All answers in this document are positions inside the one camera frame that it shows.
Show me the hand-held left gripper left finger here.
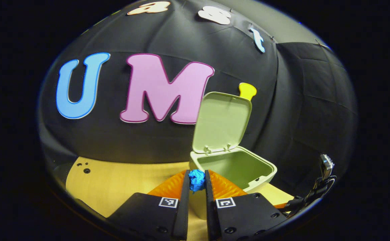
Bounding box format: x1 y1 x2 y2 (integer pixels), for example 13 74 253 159
107 169 191 241

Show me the blue paper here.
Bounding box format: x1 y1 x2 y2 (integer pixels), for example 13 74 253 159
188 169 206 193

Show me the wooden desktop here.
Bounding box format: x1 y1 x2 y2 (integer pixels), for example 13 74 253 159
65 156 296 241

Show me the black backdrop cloth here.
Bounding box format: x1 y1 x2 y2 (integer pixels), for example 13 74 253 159
38 0 358 201

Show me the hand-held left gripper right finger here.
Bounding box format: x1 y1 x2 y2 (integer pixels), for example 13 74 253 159
204 169 287 241

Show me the pale green desktop garbage bin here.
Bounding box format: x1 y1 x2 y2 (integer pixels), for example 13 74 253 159
189 91 278 220

